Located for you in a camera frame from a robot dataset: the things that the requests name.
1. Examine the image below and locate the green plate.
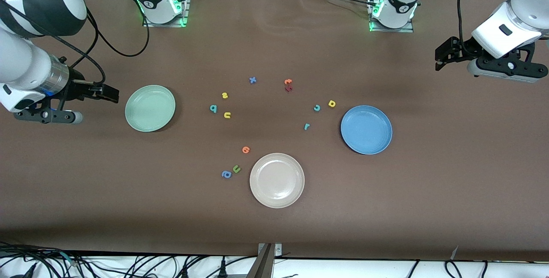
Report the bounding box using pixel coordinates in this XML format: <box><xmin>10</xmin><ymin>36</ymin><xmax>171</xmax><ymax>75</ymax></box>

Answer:
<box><xmin>125</xmin><ymin>85</ymin><xmax>176</xmax><ymax>133</ymax></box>

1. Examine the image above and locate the blue plate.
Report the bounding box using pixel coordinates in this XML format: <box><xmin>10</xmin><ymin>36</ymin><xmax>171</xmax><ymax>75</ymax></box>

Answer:
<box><xmin>341</xmin><ymin>105</ymin><xmax>393</xmax><ymax>155</ymax></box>

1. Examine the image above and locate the brown table cover sheet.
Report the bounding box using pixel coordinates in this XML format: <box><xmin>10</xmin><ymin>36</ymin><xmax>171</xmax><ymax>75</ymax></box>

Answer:
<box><xmin>0</xmin><ymin>0</ymin><xmax>549</xmax><ymax>261</ymax></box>

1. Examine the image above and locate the beige plate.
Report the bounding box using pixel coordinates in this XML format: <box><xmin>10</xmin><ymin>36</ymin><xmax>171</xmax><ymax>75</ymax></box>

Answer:
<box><xmin>249</xmin><ymin>153</ymin><xmax>305</xmax><ymax>209</ymax></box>

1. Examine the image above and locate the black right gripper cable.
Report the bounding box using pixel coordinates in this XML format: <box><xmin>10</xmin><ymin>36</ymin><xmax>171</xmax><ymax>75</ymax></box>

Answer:
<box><xmin>0</xmin><ymin>0</ymin><xmax>106</xmax><ymax>85</ymax></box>

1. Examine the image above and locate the black right arm cable loop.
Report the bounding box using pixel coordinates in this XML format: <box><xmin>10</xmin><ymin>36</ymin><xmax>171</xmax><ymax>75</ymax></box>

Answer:
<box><xmin>87</xmin><ymin>0</ymin><xmax>150</xmax><ymax>58</ymax></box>

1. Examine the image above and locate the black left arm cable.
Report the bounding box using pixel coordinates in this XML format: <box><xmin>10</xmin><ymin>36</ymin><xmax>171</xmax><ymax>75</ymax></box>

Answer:
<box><xmin>456</xmin><ymin>0</ymin><xmax>472</xmax><ymax>45</ymax></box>

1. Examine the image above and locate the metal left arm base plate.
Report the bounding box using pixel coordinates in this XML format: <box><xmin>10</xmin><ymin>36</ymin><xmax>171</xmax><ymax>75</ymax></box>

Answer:
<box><xmin>367</xmin><ymin>0</ymin><xmax>414</xmax><ymax>33</ymax></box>

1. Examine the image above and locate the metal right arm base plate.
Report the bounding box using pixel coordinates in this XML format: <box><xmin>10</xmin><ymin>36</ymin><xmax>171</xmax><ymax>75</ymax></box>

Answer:
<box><xmin>143</xmin><ymin>0</ymin><xmax>191</xmax><ymax>27</ymax></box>

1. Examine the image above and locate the teal tipped cable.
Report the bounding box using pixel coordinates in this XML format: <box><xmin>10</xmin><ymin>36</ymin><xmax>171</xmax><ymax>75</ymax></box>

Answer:
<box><xmin>60</xmin><ymin>251</ymin><xmax>82</xmax><ymax>268</ymax></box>

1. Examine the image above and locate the black tangled cable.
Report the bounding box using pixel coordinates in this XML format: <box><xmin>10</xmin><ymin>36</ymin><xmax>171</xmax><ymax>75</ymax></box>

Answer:
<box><xmin>0</xmin><ymin>242</ymin><xmax>90</xmax><ymax>278</ymax></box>

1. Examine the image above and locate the black looped cable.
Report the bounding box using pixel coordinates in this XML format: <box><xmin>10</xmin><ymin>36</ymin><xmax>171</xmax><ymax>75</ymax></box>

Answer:
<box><xmin>444</xmin><ymin>260</ymin><xmax>464</xmax><ymax>278</ymax></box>

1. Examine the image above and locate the metal table edge bracket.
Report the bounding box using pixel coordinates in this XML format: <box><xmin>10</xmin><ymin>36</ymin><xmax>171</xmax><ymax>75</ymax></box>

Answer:
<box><xmin>256</xmin><ymin>243</ymin><xmax>283</xmax><ymax>278</ymax></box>

